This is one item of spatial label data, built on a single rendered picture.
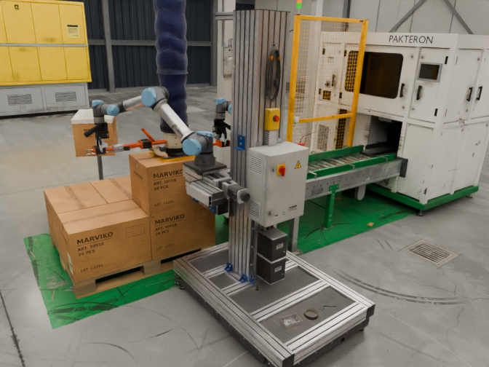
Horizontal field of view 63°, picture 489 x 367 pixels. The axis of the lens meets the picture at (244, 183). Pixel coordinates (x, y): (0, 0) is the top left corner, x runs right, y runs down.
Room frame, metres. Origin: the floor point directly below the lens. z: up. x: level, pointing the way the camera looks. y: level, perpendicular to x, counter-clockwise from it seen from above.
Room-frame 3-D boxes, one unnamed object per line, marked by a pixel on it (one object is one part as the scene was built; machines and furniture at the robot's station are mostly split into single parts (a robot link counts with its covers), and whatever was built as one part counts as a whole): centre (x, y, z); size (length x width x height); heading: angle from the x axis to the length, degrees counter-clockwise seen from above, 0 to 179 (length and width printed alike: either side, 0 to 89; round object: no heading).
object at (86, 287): (3.22, 1.02, 0.07); 1.20 x 1.00 x 0.14; 125
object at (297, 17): (4.73, -0.92, 1.05); 1.17 x 0.10 x 2.10; 125
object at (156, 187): (3.15, 0.60, 0.74); 0.60 x 0.40 x 0.40; 124
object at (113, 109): (2.79, 0.95, 1.37); 0.11 x 0.11 x 0.08; 68
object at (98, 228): (3.22, 1.02, 0.34); 1.20 x 1.00 x 0.40; 125
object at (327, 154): (4.46, -0.80, 0.60); 1.60 x 0.10 x 0.09; 125
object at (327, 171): (4.02, -1.11, 0.60); 1.60 x 0.10 x 0.09; 125
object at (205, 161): (2.65, 0.28, 1.09); 0.15 x 0.15 x 0.10
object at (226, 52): (4.54, 0.20, 1.62); 0.20 x 0.05 x 0.30; 125
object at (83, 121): (4.39, 1.69, 0.82); 0.60 x 0.40 x 0.40; 14
